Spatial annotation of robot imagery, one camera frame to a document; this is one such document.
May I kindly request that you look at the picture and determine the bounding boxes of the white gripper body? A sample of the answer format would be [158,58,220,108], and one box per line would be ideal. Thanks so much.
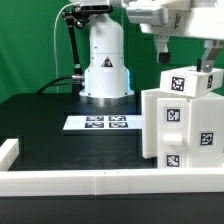
[122,0,224,40]

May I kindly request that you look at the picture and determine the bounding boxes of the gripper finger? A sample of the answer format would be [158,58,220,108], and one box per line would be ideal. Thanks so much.
[154,35,171,64]
[197,40,224,72]

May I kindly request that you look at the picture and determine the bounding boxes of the white cabinet top block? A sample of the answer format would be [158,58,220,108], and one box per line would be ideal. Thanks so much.
[160,66,224,97]

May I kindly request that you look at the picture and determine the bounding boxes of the white cabinet body box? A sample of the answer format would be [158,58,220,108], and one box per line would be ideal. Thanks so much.
[141,89,224,168]

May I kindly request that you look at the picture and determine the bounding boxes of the white door panel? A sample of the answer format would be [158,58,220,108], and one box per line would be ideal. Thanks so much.
[157,98,189,168]

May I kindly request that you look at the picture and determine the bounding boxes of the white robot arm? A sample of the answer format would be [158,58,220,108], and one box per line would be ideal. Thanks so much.
[69,0,224,102]

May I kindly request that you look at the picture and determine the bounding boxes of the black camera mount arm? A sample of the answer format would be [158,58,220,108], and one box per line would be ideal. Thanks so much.
[61,4,112,91]

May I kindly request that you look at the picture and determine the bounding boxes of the white marker base plate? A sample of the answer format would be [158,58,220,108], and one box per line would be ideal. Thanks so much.
[63,115,142,130]

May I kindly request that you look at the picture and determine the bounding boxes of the white cable on mount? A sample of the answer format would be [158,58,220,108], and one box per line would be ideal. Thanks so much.
[53,1,81,94]

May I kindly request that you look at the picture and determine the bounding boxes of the black cables at base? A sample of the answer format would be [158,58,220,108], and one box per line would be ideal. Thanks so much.
[35,74,85,95]

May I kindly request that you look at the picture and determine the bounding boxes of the white U-shaped frame wall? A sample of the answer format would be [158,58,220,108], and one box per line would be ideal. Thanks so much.
[0,139,224,197]

